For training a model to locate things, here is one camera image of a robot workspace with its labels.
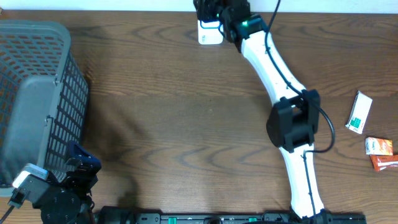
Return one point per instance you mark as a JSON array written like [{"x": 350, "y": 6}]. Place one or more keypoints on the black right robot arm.
[{"x": 293, "y": 121}]

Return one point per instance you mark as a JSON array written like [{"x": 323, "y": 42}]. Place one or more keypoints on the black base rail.
[{"x": 269, "y": 217}]

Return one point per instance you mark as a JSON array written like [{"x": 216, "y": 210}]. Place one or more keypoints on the red Top chocolate bar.
[{"x": 382, "y": 162}]

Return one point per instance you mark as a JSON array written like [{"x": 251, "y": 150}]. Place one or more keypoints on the white green carton box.
[{"x": 359, "y": 113}]

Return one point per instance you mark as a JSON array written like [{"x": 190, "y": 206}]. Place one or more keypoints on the grey plastic shopping basket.
[{"x": 44, "y": 97}]

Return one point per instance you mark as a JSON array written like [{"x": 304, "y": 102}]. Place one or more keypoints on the orange white snack packet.
[{"x": 378, "y": 146}]

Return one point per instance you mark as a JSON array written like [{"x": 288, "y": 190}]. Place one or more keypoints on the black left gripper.
[{"x": 90, "y": 166}]

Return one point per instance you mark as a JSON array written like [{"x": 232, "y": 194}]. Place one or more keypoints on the white barcode scanner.
[{"x": 209, "y": 33}]

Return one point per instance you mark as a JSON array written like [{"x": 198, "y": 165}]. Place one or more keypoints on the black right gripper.
[{"x": 203, "y": 9}]

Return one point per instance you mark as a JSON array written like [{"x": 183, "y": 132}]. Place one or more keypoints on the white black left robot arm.
[{"x": 68, "y": 200}]

